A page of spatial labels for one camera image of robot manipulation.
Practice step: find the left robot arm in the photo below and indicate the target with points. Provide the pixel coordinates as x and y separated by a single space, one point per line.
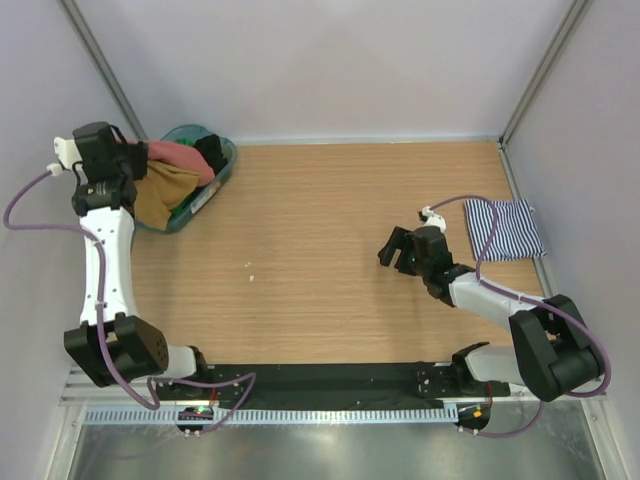
112 343

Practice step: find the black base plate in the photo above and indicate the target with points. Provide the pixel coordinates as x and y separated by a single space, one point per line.
345 387

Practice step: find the black tank top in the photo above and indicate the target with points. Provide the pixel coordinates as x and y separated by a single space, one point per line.
210 148

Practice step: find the blue white striped tank top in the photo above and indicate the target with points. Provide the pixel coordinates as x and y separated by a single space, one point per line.
516 235

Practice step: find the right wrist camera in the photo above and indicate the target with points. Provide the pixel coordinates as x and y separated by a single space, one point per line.
430 218

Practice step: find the corner aluminium post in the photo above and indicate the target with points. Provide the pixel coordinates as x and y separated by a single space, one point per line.
558 43
94 51

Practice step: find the teal plastic laundry basket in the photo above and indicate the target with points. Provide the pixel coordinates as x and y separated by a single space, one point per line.
184 212

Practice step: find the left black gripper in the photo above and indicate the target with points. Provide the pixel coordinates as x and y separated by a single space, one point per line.
139 154

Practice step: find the slotted cable duct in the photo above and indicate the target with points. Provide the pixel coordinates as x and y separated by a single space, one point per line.
199 416

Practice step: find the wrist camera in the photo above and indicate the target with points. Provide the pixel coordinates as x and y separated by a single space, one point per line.
430 218
66 152

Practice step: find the right corner aluminium post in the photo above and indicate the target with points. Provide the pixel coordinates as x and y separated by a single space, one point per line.
558 43

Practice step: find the tan tank top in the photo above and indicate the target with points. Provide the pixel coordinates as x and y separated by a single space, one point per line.
161 190

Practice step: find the aluminium frame rail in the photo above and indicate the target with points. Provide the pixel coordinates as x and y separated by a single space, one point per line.
80 390

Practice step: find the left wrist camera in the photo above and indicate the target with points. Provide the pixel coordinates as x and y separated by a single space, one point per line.
66 152

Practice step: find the pink tank top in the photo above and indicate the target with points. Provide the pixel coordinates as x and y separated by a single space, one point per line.
183 157

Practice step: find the left corner aluminium post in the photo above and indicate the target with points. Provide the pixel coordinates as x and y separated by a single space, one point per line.
94 51

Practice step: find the green tank top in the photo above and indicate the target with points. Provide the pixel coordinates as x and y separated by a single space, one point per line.
185 141

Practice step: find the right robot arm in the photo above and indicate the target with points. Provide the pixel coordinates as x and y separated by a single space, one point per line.
551 354

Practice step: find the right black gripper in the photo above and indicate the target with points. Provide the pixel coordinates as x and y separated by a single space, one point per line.
395 242

